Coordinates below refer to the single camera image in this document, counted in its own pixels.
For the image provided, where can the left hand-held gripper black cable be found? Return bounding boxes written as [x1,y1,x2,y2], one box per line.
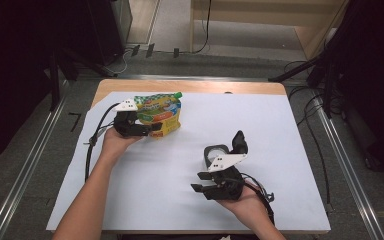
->
[83,102,121,184]

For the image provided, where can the hand-held gripper black cable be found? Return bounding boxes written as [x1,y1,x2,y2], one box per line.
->
[83,102,121,184]
[239,172,276,226]

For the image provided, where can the white table sheet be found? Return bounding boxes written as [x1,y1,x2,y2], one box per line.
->
[45,91,332,233]

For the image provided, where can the hanging black cable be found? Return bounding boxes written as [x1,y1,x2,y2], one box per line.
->
[193,0,213,55]

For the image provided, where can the glass jar with black lid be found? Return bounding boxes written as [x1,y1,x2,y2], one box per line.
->
[203,130,250,171]

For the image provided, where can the person's left hand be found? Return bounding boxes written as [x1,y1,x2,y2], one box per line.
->
[100,127,143,161]

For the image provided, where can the right hand-held gripper black cable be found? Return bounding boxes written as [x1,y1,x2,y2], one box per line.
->
[239,172,276,226]

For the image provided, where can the black stand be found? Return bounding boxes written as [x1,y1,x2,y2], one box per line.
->
[268,49,334,118]
[48,49,114,113]

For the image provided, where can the metal rail behind table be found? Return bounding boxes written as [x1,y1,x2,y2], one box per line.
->
[118,74,270,81]

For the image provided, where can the metal floor rail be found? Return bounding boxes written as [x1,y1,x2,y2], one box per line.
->
[311,94,384,240]
[0,79,71,240]

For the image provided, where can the yellow green printed spout pouch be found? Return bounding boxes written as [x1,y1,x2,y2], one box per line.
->
[133,91,184,138]

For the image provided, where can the light wooden furniture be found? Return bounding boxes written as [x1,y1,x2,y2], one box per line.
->
[189,0,348,61]

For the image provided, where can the person's right hand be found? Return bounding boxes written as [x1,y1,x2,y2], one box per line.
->
[218,185,270,231]

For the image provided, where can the black floor cable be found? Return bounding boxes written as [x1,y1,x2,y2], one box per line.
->
[284,59,334,206]

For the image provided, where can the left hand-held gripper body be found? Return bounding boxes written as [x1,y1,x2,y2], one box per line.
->
[113,98,145,138]

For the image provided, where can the white floor cable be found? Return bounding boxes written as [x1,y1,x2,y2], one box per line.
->
[108,48,131,75]

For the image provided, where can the black cabinet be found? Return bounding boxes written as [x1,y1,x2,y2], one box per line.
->
[86,0,134,66]

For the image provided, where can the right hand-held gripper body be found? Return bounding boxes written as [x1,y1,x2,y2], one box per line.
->
[202,153,249,201]

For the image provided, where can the dark curtain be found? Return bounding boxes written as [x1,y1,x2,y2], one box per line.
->
[326,0,384,181]
[0,0,91,169]

